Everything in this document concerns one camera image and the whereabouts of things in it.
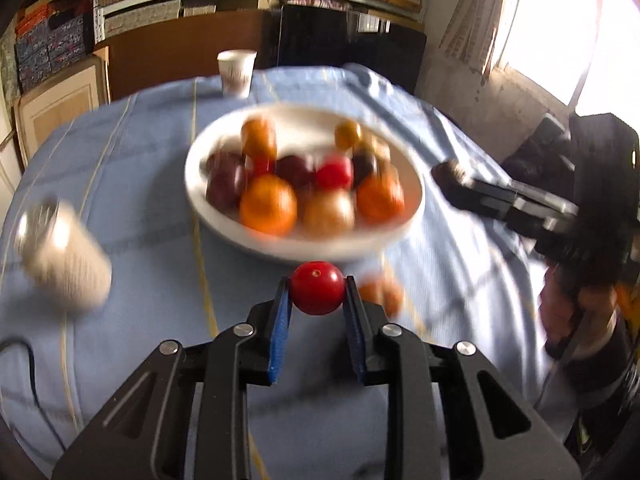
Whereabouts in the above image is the dark purple passion fruit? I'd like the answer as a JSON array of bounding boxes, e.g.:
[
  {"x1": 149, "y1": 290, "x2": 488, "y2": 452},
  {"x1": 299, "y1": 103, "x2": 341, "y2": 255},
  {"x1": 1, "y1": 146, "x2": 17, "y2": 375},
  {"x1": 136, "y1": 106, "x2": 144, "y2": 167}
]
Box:
[
  {"x1": 276, "y1": 155, "x2": 316, "y2": 190},
  {"x1": 205, "y1": 152, "x2": 248, "y2": 211},
  {"x1": 352, "y1": 152, "x2": 379, "y2": 186}
]

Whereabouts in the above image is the black jacket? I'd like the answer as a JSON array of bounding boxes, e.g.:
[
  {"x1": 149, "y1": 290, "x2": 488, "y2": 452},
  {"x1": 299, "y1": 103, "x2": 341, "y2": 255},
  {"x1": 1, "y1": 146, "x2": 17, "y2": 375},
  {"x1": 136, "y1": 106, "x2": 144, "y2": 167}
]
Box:
[{"x1": 502, "y1": 112, "x2": 573, "y2": 181}]

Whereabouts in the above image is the spotted tan round fruit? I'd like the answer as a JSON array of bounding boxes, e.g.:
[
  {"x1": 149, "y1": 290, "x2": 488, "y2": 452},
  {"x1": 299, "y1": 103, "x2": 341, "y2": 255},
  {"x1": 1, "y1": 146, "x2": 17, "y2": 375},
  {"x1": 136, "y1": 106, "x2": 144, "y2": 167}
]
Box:
[
  {"x1": 367, "y1": 135, "x2": 391, "y2": 161},
  {"x1": 301, "y1": 187, "x2": 356, "y2": 238}
]

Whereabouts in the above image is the cream drink can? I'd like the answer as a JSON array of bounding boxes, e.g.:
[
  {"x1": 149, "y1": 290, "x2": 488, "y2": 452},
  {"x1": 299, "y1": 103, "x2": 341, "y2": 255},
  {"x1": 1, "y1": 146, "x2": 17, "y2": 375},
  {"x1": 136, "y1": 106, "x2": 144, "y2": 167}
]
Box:
[{"x1": 14, "y1": 199, "x2": 113, "y2": 312}]

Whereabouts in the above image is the white plate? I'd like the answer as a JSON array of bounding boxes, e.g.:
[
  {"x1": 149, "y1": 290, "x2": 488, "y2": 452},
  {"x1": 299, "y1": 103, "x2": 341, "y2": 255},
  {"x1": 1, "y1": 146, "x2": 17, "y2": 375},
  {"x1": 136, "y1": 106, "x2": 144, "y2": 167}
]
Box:
[{"x1": 184, "y1": 102, "x2": 426, "y2": 263}]

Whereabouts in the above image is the small orange mandarin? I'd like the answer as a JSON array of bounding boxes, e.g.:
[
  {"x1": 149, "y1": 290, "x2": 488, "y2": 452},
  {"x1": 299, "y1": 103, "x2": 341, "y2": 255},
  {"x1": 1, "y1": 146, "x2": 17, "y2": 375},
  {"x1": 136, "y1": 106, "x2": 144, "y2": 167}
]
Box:
[{"x1": 356, "y1": 172, "x2": 406, "y2": 226}]

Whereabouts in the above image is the black glossy panel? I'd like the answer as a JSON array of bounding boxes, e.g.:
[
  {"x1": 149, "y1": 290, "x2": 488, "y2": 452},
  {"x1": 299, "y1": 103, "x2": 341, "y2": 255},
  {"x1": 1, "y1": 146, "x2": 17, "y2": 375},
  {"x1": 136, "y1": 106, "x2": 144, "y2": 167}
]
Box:
[{"x1": 270, "y1": 5, "x2": 427, "y2": 94}]

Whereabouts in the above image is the brown wooden board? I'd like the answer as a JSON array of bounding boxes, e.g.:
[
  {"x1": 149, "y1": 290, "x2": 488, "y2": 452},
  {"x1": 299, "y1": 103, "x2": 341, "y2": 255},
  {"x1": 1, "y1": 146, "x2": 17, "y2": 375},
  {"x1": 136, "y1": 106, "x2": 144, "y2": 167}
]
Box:
[{"x1": 106, "y1": 10, "x2": 272, "y2": 104}]

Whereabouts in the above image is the pile of blue patterned cases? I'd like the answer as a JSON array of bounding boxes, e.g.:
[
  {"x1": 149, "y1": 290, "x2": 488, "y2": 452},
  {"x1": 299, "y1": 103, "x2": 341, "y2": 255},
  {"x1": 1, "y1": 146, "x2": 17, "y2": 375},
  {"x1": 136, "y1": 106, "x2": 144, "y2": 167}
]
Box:
[{"x1": 14, "y1": 2, "x2": 97, "y2": 94}]

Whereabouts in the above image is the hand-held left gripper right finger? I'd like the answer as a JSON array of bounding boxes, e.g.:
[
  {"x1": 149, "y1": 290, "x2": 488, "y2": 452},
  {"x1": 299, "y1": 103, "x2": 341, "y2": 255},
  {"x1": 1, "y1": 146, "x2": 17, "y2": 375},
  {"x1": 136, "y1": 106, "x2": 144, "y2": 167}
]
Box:
[{"x1": 342, "y1": 275, "x2": 581, "y2": 480}]

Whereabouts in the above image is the patterned beige curtain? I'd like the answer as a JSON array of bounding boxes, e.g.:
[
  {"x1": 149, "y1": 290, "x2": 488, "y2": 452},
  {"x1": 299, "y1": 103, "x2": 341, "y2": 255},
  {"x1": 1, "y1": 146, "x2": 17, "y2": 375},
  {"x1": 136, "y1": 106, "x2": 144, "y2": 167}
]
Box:
[{"x1": 439, "y1": 0, "x2": 527, "y2": 87}]

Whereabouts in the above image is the bright window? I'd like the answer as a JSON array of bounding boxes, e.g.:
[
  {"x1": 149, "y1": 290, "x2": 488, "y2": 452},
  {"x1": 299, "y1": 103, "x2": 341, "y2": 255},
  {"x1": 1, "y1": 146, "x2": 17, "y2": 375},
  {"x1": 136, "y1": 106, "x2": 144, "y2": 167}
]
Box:
[{"x1": 495, "y1": 0, "x2": 640, "y2": 117}]

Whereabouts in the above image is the person's right hand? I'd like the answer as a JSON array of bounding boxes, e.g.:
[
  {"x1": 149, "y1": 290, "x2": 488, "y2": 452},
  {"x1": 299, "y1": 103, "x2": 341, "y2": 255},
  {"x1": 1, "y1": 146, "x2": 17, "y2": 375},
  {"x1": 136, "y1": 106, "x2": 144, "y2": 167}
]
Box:
[{"x1": 539, "y1": 260, "x2": 623, "y2": 361}]

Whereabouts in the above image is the golden round fruit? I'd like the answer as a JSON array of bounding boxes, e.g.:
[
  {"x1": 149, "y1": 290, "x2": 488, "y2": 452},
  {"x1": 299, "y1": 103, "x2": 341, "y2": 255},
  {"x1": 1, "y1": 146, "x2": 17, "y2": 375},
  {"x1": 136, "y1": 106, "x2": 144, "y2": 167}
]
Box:
[{"x1": 334, "y1": 120, "x2": 362, "y2": 151}]

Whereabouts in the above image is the black cable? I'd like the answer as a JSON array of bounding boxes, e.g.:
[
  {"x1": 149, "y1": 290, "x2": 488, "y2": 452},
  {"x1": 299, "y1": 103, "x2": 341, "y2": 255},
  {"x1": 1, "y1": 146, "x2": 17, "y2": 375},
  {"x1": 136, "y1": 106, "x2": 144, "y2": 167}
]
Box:
[{"x1": 0, "y1": 340, "x2": 69, "y2": 454}]

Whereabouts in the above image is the large orange mandarin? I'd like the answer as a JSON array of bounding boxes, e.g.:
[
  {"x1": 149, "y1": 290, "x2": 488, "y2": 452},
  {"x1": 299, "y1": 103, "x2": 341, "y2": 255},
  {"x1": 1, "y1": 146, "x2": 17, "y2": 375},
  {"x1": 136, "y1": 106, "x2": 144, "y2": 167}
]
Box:
[{"x1": 239, "y1": 174, "x2": 298, "y2": 237}]

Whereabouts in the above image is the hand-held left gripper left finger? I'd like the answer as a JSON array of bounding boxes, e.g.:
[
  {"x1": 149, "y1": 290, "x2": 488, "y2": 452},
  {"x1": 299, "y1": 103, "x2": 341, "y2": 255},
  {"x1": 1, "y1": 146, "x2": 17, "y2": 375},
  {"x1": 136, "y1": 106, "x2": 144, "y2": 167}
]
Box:
[{"x1": 52, "y1": 277, "x2": 293, "y2": 480}]

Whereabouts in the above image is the wooden picture frame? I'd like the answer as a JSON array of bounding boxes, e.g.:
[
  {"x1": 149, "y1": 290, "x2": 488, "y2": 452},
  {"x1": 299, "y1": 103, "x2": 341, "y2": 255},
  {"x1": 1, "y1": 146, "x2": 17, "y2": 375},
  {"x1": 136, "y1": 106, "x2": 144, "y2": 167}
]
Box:
[{"x1": 14, "y1": 55, "x2": 109, "y2": 167}]

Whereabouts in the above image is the printed paper cup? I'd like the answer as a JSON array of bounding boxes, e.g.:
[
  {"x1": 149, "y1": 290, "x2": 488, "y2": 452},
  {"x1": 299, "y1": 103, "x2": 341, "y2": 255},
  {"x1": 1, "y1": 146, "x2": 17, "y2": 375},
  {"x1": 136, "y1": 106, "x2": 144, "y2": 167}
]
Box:
[{"x1": 217, "y1": 50, "x2": 257, "y2": 99}]

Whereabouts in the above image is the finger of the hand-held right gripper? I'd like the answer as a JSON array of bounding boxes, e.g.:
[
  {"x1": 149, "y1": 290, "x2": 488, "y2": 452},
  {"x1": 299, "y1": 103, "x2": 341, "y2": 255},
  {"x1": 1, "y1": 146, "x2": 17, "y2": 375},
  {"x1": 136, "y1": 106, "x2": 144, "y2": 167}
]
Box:
[
  {"x1": 467, "y1": 180, "x2": 578, "y2": 216},
  {"x1": 432, "y1": 162, "x2": 561, "y2": 233}
]

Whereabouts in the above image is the blue checked tablecloth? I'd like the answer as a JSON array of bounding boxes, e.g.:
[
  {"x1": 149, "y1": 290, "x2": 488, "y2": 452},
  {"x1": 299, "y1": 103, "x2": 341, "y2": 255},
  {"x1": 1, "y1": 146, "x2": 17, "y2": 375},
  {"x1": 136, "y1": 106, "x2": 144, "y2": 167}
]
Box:
[{"x1": 0, "y1": 62, "x2": 591, "y2": 480}]

